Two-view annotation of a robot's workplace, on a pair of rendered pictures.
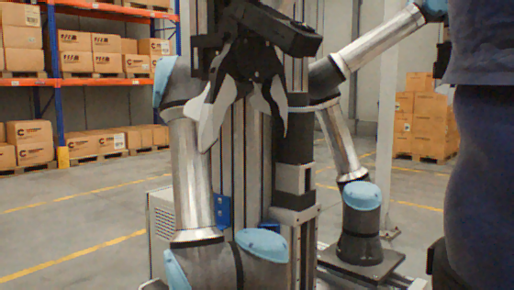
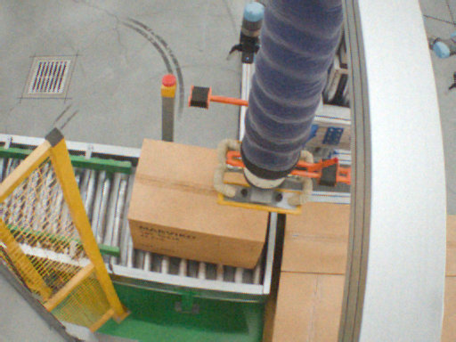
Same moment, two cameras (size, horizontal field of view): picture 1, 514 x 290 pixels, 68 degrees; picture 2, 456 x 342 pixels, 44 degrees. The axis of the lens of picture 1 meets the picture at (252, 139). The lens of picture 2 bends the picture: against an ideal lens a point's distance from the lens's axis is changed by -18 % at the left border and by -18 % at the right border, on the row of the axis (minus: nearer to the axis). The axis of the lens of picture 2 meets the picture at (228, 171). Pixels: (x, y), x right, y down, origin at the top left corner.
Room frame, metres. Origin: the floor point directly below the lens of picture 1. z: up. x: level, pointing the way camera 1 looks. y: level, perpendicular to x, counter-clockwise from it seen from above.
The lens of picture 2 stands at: (-0.64, -1.03, 3.61)
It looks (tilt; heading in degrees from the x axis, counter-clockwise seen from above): 64 degrees down; 43
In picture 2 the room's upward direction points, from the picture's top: 10 degrees clockwise
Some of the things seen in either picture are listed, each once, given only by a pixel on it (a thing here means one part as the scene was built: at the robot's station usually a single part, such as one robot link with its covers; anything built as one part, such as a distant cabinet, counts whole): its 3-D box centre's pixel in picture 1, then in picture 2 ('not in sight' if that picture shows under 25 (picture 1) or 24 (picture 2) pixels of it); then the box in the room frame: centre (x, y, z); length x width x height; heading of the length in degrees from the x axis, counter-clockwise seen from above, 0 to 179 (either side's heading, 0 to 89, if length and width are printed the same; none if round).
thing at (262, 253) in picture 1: (258, 262); not in sight; (0.78, -0.01, 1.20); 0.13 x 0.12 x 0.14; 109
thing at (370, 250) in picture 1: (360, 240); not in sight; (1.15, -0.35, 1.09); 0.15 x 0.15 x 0.10
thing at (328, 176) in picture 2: not in sight; (328, 172); (0.53, -0.48, 1.28); 0.10 x 0.08 x 0.06; 45
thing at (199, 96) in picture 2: not in sight; (199, 96); (0.32, 0.09, 1.28); 0.09 x 0.08 x 0.05; 45
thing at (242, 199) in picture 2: not in sight; (261, 197); (0.28, -0.37, 1.17); 0.34 x 0.10 x 0.05; 135
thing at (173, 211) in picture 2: not in sight; (199, 207); (0.18, -0.13, 0.75); 0.60 x 0.40 x 0.40; 134
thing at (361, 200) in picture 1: (361, 205); not in sight; (1.16, -0.35, 1.20); 0.13 x 0.12 x 0.14; 169
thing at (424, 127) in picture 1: (428, 115); not in sight; (7.73, -3.60, 0.87); 1.21 x 1.02 x 1.74; 139
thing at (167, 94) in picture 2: not in sight; (167, 134); (0.37, 0.38, 0.50); 0.07 x 0.07 x 1.00; 46
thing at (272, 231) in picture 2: not in sight; (272, 230); (0.44, -0.38, 0.58); 0.70 x 0.03 x 0.06; 46
